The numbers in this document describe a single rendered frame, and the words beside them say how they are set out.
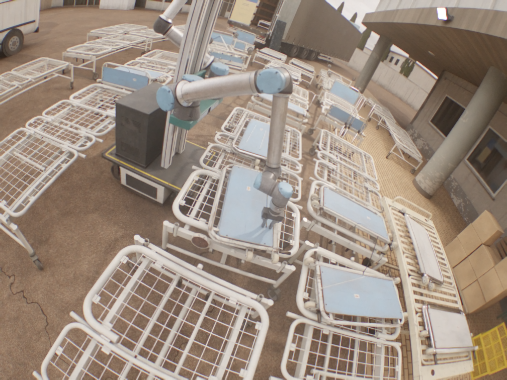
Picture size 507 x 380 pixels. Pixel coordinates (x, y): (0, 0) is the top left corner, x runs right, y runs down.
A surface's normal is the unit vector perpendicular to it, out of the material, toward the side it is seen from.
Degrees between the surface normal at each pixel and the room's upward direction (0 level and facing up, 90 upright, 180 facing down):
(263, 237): 3
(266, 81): 86
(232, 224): 3
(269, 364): 0
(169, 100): 93
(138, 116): 90
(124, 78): 90
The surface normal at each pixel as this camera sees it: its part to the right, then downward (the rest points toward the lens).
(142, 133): -0.22, 0.60
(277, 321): 0.32, -0.69
